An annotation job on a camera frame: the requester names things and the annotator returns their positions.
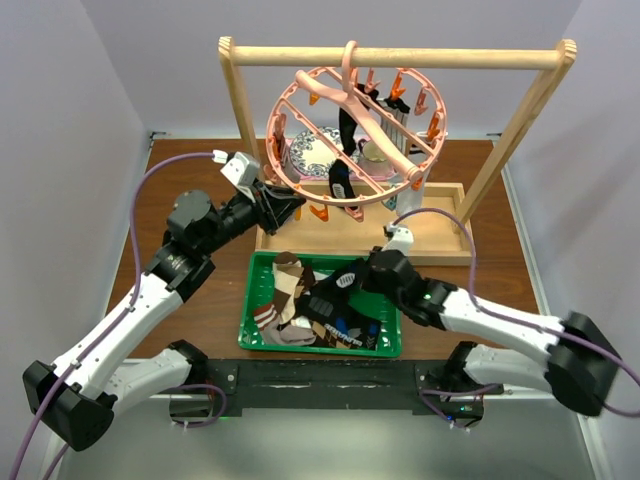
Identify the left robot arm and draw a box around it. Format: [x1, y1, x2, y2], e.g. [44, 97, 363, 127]
[22, 181, 305, 451]

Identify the grey sock with red stripes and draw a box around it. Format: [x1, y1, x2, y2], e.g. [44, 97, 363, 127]
[252, 302, 316, 346]

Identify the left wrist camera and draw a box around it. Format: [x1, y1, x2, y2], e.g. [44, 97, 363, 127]
[212, 150, 260, 197]

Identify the pink round clip hanger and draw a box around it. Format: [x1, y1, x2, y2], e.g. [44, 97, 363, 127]
[266, 41, 447, 208]

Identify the floral ceramic plate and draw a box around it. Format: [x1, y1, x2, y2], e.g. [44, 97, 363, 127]
[287, 130, 336, 180]

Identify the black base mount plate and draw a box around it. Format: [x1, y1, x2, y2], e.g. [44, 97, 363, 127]
[183, 359, 484, 419]

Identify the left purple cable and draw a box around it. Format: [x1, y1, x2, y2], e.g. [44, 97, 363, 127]
[6, 151, 221, 480]

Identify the black sock with blue logo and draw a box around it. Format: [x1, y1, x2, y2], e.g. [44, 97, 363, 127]
[295, 258, 382, 351]

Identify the pink cloth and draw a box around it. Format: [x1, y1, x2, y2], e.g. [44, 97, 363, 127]
[289, 138, 394, 181]

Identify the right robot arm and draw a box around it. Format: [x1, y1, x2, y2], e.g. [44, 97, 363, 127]
[362, 250, 619, 417]

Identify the green plastic tray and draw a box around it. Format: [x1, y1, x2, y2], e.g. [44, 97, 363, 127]
[238, 251, 402, 358]

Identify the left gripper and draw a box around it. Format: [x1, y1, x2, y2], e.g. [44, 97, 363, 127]
[200, 177, 305, 255]

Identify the wooden hanging rack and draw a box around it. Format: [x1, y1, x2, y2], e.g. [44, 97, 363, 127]
[218, 36, 577, 266]

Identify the orange clothespin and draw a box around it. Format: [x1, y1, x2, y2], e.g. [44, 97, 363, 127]
[309, 205, 329, 222]

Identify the brown and cream sock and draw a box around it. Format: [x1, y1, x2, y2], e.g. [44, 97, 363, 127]
[272, 251, 316, 325]

